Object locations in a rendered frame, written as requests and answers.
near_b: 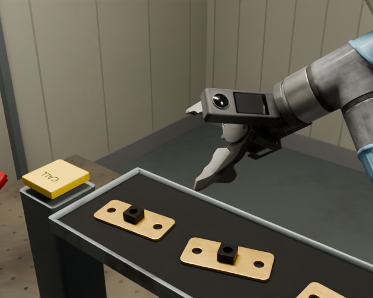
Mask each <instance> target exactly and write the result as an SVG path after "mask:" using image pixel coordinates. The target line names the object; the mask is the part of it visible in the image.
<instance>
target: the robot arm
mask: <svg viewBox="0 0 373 298"><path fill-rule="evenodd" d="M365 2H366V4H367V6H368V8H369V10H370V12H371V14H372V16H373V0H365ZM338 109H340V110H341V111H342V115H343V117H344V120H345V122H346V125H347V127H348V130H349V133H350V135H351V137H352V140H353V143H354V145H355V148H356V150H357V156H358V159H359V161H361V162H362V165H363V167H364V169H365V171H366V174H367V176H368V178H369V180H370V181H371V182H372V183H373V31H371V32H369V33H367V34H365V35H363V36H361V37H359V38H357V39H355V40H350V41H348V43H347V44H345V45H344V46H341V47H340V48H338V49H336V50H335V51H333V52H331V53H329V54H327V55H325V56H324V57H322V58H320V59H318V60H316V61H315V62H313V63H311V64H309V65H308V66H306V67H304V68H302V69H300V70H299V71H297V72H295V73H293V74H291V75H289V76H288V77H286V78H285V79H284V80H283V81H281V82H279V83H277V84H276V85H275V86H274V89H273V93H268V92H253V91H245V90H230V89H216V88H206V89H204V91H203V93H202V94H201V101H200V102H198V103H196V104H195V105H193V106H192V107H190V108H189V109H187V110H186V114H190V115H197V114H201V115H203V118H204V121H205V122H210V123H222V127H223V135H222V136H221V138H222V139H224V140H226V141H228V142H230V143H231V144H230V145H229V146H228V147H227V148H218V149H217V150H216V151H215V153H214V154H213V158H212V161H211V162H210V164H209V165H208V166H206V167H205V168H204V170H203V172H202V173H201V175H200V176H198V177H196V179H195V184H194V190H195V191H196V192H197V191H200V190H202V189H205V188H207V187H208V186H210V185H211V184H213V183H231V182H232V181H233V180H234V179H235V178H236V176H237V173H236V171H235V169H234V165H235V164H236V163H238V162H239V161H240V160H241V159H242V158H243V157H244V155H245V154H246V152H249V153H250V154H248V155H247V156H248V157H250V158H252V159H254V160H257V159H260V158H262V157H264V156H267V155H268V154H270V153H273V152H275V151H278V150H280V149H282V145H281V138H284V137H286V136H287V135H290V134H292V133H294V132H296V131H299V130H301V129H303V128H305V127H307V126H309V125H311V124H313V123H312V122H313V121H315V120H317V119H319V118H321V117H323V116H325V115H327V114H330V113H332V112H333V111H335V110H338ZM276 142H277V143H276ZM267 148H268V149H270V150H271V151H268V152H267V153H265V154H262V155H258V154H256V153H259V152H261V151H263V150H265V149H267Z"/></svg>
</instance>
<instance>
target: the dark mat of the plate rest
mask: <svg viewBox="0 0 373 298"><path fill-rule="evenodd" d="M112 200H119V201H121V202H124V203H128V204H129V205H133V206H136V207H138V208H142V209H145V210H148V211H150V212H153V213H156V214H159V215H162V216H165V217H167V218H171V219H173V220H174V221H175V226H174V227H173V228H172V229H171V230H170V231H169V232H168V233H167V234H166V235H165V236H164V237H163V238H162V239H161V240H159V241H152V240H149V239H147V238H143V237H141V236H138V235H136V234H133V233H131V232H128V231H125V230H123V229H120V228H117V227H115V226H112V225H109V224H107V223H104V222H101V221H99V220H96V219H95V218H94V214H95V213H96V212H97V211H99V210H100V209H101V208H102V207H104V206H105V205H106V204H107V203H109V202H110V201H112ZM58 220H59V221H61V222H63V223H64V224H66V225H67V226H69V227H71V228H73V229H74V230H76V231H78V232H80V233H82V234H83V235H85V236H87V237H88V238H90V239H92V240H94V241H95V242H97V243H99V244H101V245H102V246H104V247H106V248H108V249H109V250H111V251H113V252H114V253H116V254H118V255H120V256H122V257H123V258H125V259H126V260H129V261H130V262H132V263H133V264H135V265H137V266H139V267H140V268H142V269H144V270H146V271H148V272H149V273H151V274H153V275H154V276H156V277H158V278H160V279H161V280H163V281H165V282H167V283H168V284H170V285H172V286H174V287H175V288H177V289H179V290H180V291H182V292H184V293H186V294H187V295H189V296H191V297H193V298H296V297H297V296H298V295H299V294H300V293H301V292H302V291H303V290H304V289H305V288H306V287H307V286H308V285H309V284H310V283H314V282H315V283H319V284H321V285H323V286H325V287H327V288H328V289H330V290H332V291H334V292H336V293H338V294H340V295H341V296H343V297H345V298H373V273H370V272H369V271H366V270H363V269H361V268H359V267H356V266H354V265H352V264H349V263H347V262H345V261H342V260H340V259H338V258H335V257H333V256H331V255H329V254H326V253H323V252H321V251H319V250H316V249H314V248H312V247H309V246H307V245H305V244H302V243H300V242H298V241H295V240H293V239H291V238H288V237H286V236H283V235H281V234H279V233H277V232H274V231H272V230H270V229H267V228H265V227H262V226H260V225H258V224H256V223H253V222H251V221H248V220H246V219H243V218H241V217H239V216H237V215H234V214H232V213H230V212H227V211H225V210H222V209H220V208H218V207H215V206H213V205H211V204H209V203H206V202H203V201H202V200H199V199H197V198H194V197H192V196H190V195H187V194H185V193H182V192H180V191H178V190H175V189H173V188H171V187H169V186H166V185H164V184H161V183H159V182H157V181H154V180H152V179H150V178H148V177H145V176H142V175H141V174H136V175H134V176H133V177H131V178H129V179H127V180H126V181H124V182H122V183H120V184H119V185H117V186H115V187H113V188H112V189H110V190H108V191H106V192H105V193H103V194H101V195H99V196H98V197H96V198H94V199H92V200H90V201H89V202H87V203H85V204H84V205H82V206H80V207H78V208H77V209H75V210H73V211H71V212H69V213H68V214H66V215H65V216H63V217H61V218H59V219H58ZM191 238H201V239H206V240H209V241H215V242H220V243H225V244H231V245H236V246H238V247H243V248H248V249H252V250H258V251H263V252H268V253H271V254H272V255H273V256H274V263H273V266H272V270H271V275H270V278H269V280H268V281H266V282H261V281H256V280H251V279H248V278H243V277H238V276H233V275H230V274H225V273H220V272H217V271H212V270H207V269H204V268H199V267H194V266H191V265H186V264H183V263H181V255H182V253H183V251H184V249H185V247H186V246H187V244H188V242H189V240H190V239H191Z"/></svg>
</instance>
